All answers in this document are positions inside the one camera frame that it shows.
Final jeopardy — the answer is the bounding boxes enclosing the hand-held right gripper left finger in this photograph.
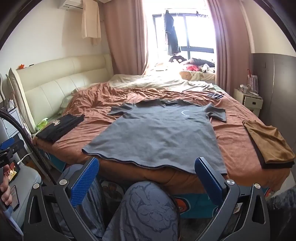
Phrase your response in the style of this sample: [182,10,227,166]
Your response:
[24,157,100,241]

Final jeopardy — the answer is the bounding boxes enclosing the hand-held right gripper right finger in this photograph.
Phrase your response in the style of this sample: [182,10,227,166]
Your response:
[194,157,271,241]

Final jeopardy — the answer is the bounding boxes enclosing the grey t-shirt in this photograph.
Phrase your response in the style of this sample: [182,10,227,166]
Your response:
[82,98,227,175]

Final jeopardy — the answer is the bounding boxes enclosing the black folded clothes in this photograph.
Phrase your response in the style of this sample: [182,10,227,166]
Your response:
[36,113,85,143]

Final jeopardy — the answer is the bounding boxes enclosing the pile of clothes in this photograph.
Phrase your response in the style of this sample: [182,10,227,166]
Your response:
[169,55,216,73]

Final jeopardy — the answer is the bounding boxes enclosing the person's left hand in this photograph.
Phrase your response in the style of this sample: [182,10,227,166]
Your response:
[0,183,12,207]

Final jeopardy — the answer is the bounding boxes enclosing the person's left leg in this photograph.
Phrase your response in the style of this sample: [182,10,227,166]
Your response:
[55,163,104,241]

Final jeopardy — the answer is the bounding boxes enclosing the person's leg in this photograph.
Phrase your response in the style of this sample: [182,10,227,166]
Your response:
[55,163,104,241]
[102,181,181,241]

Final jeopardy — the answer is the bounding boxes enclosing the smartphone with lit screen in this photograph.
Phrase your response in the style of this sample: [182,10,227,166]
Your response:
[4,162,21,182]

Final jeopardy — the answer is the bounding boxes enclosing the teal printed bed sheet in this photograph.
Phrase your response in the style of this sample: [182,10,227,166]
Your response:
[38,148,275,219]

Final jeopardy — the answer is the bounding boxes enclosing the green tissue pack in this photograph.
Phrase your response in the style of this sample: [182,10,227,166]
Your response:
[36,118,49,130]

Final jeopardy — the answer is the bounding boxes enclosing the orange-brown blanket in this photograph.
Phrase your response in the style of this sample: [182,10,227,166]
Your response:
[33,81,290,188]

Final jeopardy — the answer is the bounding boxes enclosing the dark smartphone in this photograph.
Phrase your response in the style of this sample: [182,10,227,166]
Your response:
[9,185,21,211]

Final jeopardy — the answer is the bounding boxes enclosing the person's right leg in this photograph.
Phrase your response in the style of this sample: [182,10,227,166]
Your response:
[102,181,181,241]

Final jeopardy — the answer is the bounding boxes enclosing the dark brown folded garment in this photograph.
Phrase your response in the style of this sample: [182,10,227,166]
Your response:
[248,130,296,169]

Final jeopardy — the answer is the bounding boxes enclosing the brown folded shirt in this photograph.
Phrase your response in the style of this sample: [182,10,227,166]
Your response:
[242,120,296,164]

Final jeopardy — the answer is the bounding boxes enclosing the grey shaggy rug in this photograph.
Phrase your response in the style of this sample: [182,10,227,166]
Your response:
[264,183,296,241]

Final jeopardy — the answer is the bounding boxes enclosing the cream padded headboard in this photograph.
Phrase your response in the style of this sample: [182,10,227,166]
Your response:
[8,53,114,135]

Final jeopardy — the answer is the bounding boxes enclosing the white nightstand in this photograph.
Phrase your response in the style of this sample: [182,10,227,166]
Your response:
[233,88,263,114]

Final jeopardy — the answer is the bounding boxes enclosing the bear print pillow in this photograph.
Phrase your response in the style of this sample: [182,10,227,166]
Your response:
[179,70,216,82]

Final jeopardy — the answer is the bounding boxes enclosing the striped gift bag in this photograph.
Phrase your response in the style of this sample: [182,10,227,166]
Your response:
[246,69,258,93]

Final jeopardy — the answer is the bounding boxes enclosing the cream bed sheet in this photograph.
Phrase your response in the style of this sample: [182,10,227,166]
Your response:
[109,74,218,90]

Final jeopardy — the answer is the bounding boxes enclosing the pink curtain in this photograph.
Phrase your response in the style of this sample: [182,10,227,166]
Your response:
[206,0,255,93]
[103,0,148,76]

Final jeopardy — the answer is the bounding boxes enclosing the dark hanging garment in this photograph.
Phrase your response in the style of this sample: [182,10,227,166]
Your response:
[163,10,181,55]

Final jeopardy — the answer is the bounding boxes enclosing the cream hanging cloth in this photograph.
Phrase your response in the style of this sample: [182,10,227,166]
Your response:
[81,0,102,45]

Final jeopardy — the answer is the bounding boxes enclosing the white air conditioner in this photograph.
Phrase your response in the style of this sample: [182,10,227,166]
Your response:
[58,0,84,10]

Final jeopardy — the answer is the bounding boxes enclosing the white charging cable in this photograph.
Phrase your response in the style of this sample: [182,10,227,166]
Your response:
[17,152,34,164]

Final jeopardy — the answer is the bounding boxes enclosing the thick black gripper cable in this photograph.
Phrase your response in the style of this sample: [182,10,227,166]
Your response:
[0,108,57,186]

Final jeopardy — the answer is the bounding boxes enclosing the thin black cable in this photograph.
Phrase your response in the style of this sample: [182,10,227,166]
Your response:
[181,86,222,100]

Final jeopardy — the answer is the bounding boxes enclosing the black window frame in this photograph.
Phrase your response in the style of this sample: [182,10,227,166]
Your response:
[151,13,214,56]

